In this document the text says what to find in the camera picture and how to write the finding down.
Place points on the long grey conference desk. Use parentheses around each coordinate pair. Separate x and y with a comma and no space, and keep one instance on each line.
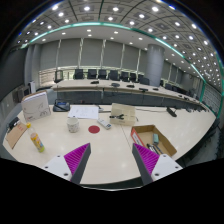
(107,92)

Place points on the white cardboard box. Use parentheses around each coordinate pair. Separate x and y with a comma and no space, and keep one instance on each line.
(35,106)

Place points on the teal small box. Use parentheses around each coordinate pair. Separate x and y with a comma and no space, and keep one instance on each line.
(155,139)

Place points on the brown paper envelope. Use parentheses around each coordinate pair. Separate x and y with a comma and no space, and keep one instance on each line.
(15,134)

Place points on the red round coaster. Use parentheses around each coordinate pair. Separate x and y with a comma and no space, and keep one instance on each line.
(94,129)

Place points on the open brown cardboard box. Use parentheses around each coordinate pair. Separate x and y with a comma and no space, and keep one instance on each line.
(149,135)

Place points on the beige open box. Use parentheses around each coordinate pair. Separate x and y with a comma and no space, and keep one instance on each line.
(127,110)

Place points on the white remote control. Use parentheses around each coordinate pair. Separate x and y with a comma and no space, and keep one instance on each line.
(104,123)

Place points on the grey round pillar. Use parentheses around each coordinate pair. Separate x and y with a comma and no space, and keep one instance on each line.
(155,62)

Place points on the white patterned mug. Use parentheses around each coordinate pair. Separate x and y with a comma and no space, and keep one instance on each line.
(73,124)

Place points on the white paper sheets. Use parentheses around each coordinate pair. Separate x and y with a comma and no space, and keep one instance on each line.
(84,112)

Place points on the yellow drink bottle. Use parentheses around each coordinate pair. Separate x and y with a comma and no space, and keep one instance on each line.
(35,137)

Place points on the black monitor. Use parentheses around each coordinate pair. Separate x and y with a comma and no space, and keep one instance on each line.
(58,76)

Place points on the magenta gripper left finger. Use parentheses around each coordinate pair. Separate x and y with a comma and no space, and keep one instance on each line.
(70,166)

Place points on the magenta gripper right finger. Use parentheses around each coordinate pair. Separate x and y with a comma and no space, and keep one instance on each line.
(152,166)

